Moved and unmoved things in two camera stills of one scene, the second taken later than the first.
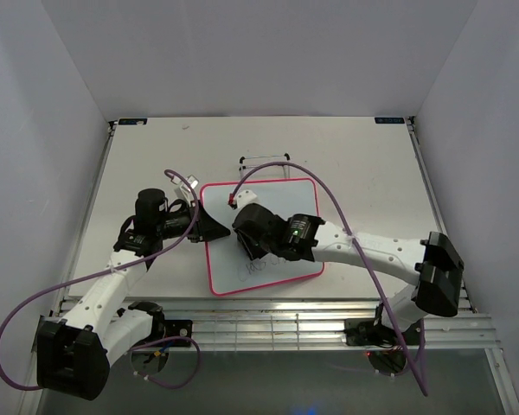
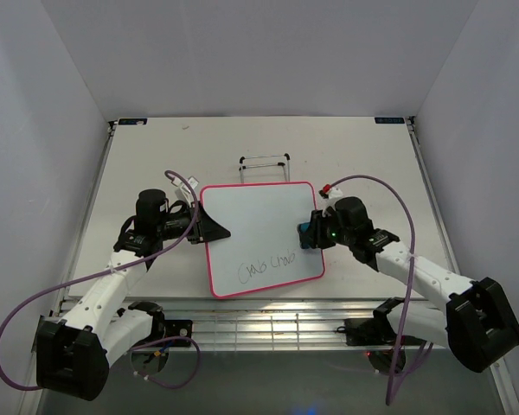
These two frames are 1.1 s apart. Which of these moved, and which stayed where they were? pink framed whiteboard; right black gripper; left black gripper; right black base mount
Moved: right black gripper
Stayed: pink framed whiteboard; left black gripper; right black base mount
